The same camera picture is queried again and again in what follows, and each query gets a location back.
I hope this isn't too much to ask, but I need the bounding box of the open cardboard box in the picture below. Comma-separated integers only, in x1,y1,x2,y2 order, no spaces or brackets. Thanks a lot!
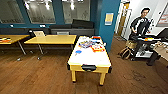
125,40,138,50

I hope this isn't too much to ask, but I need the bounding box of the white open laptop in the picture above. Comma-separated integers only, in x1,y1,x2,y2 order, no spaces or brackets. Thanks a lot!
33,30,46,38

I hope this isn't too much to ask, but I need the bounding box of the colourful board game box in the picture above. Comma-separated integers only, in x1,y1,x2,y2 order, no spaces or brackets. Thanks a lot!
78,39,94,49

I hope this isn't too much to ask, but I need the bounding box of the yellow game table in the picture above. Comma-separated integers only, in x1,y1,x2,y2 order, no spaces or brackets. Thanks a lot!
67,35,113,87

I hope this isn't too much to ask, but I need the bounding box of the orange red bowl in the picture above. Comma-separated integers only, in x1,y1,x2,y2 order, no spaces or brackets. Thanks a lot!
92,35,102,40

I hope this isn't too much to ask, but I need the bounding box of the dark grey bench sofa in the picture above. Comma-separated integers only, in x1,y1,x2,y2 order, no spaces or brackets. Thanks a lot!
0,19,96,37

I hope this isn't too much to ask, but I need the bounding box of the long wooden table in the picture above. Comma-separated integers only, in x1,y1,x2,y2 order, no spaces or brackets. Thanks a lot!
23,34,78,56
0,34,30,56

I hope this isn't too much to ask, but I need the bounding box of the large framed interior window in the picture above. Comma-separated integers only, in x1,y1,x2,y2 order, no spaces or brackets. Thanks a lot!
61,0,91,24

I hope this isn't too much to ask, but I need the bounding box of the brown black backpack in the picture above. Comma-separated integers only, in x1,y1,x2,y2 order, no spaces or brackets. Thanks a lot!
118,47,134,60

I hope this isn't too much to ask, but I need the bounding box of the brown wooden door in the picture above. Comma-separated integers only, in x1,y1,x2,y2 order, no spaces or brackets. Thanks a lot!
117,2,130,36

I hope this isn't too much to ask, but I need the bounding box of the person in dark shirt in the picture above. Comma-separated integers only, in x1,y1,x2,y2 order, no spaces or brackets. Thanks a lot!
129,7,153,41

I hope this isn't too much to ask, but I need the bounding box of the black wheeled cart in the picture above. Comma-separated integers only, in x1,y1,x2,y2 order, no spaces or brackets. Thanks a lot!
133,33,168,62

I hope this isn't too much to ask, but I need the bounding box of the yellow wall sign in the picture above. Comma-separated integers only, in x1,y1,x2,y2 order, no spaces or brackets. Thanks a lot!
104,12,115,26

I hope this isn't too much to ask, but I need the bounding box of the grey wall notice board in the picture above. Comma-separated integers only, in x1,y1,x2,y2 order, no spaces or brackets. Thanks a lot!
159,3,168,28

